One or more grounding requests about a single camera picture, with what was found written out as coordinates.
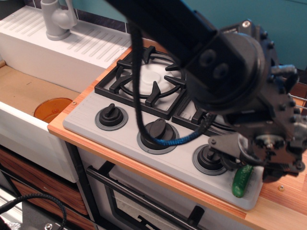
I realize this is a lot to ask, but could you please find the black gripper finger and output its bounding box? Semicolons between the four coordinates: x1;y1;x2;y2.
222;153;245;172
262;165;299;183

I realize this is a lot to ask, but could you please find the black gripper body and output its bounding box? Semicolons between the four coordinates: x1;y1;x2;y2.
209;93;307;174

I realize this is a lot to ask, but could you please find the green toy pickle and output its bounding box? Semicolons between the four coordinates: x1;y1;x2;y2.
232;165;254;198

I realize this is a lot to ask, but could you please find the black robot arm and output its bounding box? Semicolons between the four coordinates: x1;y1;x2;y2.
110;0;307;183

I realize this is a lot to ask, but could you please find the black right stove knob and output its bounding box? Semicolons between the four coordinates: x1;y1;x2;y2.
192;144;227;176

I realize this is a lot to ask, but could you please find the black stove knob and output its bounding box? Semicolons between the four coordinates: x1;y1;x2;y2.
137;118;179;155
95;103;129;131
192;144;227;176

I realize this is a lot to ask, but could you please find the black middle stove knob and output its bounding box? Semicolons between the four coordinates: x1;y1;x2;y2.
137;118;179;155

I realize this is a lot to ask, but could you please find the black left stove knob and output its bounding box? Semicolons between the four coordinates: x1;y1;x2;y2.
95;103;129;131

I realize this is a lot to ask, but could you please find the grey toy stove top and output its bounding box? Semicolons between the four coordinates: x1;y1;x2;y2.
62;45;264;211

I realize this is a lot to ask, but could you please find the black right burner grate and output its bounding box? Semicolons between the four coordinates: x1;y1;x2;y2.
172;95;235;136

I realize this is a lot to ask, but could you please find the black burner grate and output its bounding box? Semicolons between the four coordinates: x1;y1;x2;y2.
172;95;235;136
94;46;186;120

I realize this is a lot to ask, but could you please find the black left burner grate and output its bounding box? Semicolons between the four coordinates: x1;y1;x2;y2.
94;46;186;120

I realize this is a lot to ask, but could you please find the oven door with window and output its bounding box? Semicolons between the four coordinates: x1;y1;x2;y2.
79;146;262;230

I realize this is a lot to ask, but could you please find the orange plastic plate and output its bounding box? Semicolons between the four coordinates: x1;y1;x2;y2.
34;98;72;123

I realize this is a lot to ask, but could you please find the wood grain drawer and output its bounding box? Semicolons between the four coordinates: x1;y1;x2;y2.
0;147;95;230

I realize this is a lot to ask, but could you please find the white toy sink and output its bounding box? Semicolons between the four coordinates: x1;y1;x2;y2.
0;6;130;183

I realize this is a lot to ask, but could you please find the grey toy faucet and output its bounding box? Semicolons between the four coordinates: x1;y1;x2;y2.
41;0;78;41

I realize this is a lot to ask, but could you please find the black oven door handle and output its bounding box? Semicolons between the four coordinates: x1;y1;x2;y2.
86;161;204;230

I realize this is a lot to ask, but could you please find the black blue braided cable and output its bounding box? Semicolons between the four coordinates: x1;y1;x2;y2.
128;23;216;147

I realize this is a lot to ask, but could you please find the black braided cable lower left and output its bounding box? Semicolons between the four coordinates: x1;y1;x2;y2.
0;193;71;230

